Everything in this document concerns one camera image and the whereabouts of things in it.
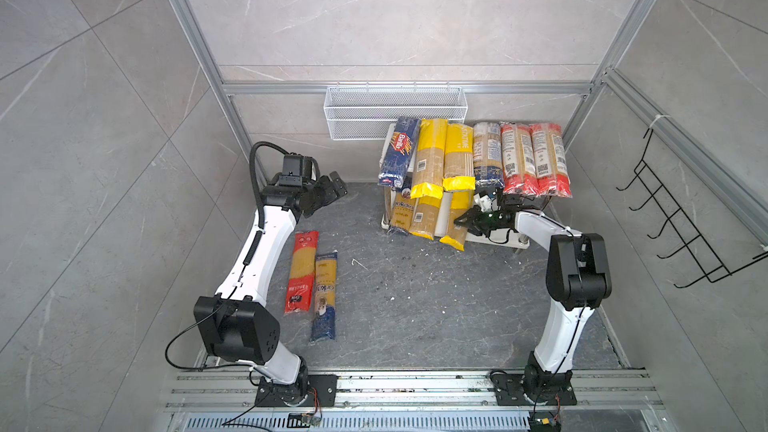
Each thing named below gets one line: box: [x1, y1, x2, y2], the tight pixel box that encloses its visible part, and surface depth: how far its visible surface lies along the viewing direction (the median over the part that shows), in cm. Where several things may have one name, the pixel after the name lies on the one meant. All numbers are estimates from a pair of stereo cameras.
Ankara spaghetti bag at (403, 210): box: [390, 188, 417, 233], surface depth 100 cm
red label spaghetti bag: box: [501, 123, 540, 195], surface depth 75 cm
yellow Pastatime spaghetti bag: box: [443, 123, 475, 191], surface depth 76 cm
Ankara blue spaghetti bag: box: [310, 251, 338, 343], surface depth 88 cm
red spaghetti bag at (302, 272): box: [284, 231, 319, 312], surface depth 94 cm
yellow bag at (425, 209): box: [409, 182, 443, 241], surface depth 97 cm
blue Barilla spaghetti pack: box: [378, 117, 421, 188], surface depth 77 cm
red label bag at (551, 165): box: [530, 122, 573, 198], surface depth 75 cm
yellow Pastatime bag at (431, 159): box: [411, 118, 448, 200], surface depth 76 cm
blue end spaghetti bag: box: [473, 122, 503, 183], surface depth 78 cm
